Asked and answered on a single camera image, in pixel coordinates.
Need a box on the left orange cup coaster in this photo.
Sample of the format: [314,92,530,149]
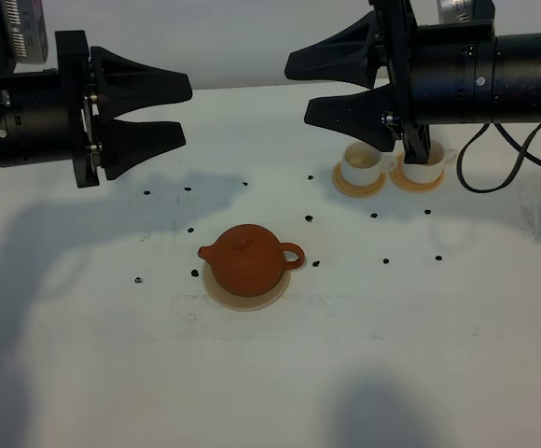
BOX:
[332,161,387,199]

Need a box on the left white teacup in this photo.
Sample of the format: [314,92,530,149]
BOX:
[340,142,397,187]

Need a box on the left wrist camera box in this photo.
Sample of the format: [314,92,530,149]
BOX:
[0,0,58,89]

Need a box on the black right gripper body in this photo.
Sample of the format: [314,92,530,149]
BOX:
[369,0,431,164]

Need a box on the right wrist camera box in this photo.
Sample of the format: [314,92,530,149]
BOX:
[416,0,495,44]

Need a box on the right white teacup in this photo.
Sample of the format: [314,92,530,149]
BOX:
[402,143,458,185]

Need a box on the beige round teapot coaster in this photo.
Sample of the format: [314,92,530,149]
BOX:
[202,264,291,312]

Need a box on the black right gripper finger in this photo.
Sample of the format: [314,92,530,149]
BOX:
[284,11,377,89]
[304,85,396,152]

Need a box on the orange cup coaster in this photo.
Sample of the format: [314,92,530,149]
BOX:
[332,161,387,199]
[390,154,445,193]

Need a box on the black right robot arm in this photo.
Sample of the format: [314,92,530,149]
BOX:
[284,1,541,164]

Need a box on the white teacup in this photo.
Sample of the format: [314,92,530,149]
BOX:
[340,142,397,187]
[402,143,458,185]

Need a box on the brown clay teapot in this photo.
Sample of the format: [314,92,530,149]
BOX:
[198,224,305,297]

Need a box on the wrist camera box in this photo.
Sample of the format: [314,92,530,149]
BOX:
[416,0,495,44]
[0,0,58,89]

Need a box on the right orange cup coaster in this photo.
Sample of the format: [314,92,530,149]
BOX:
[390,154,445,193]

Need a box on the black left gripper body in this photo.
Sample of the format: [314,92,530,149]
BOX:
[55,30,104,189]

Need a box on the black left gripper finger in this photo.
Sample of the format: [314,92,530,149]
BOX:
[90,47,192,119]
[97,119,186,181]

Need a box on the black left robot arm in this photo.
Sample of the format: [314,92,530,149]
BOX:
[0,31,192,188]

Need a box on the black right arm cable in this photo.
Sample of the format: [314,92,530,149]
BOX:
[455,122,541,193]

